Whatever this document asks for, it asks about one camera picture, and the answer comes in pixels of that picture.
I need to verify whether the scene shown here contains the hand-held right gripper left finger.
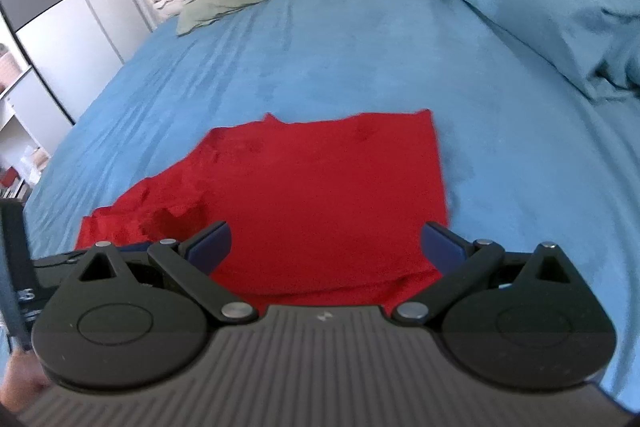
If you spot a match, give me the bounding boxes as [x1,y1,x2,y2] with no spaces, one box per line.
[75,221,258,323]

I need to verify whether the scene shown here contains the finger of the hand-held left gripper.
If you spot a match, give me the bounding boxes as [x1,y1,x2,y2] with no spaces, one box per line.
[116,243,152,264]

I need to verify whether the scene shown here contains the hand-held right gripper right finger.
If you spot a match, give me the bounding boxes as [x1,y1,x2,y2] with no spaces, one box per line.
[391,221,576,323]

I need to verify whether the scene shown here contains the red garment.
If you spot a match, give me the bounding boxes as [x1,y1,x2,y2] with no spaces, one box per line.
[75,109,450,309]

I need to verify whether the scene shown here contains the person's left hand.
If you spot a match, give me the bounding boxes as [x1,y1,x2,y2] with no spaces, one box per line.
[0,349,50,415]

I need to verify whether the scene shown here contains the white shelf unit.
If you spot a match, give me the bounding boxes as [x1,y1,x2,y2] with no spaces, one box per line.
[0,42,53,202]

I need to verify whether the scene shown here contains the white wardrobe with dark band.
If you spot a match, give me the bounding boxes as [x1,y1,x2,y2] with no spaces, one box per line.
[0,0,157,128]

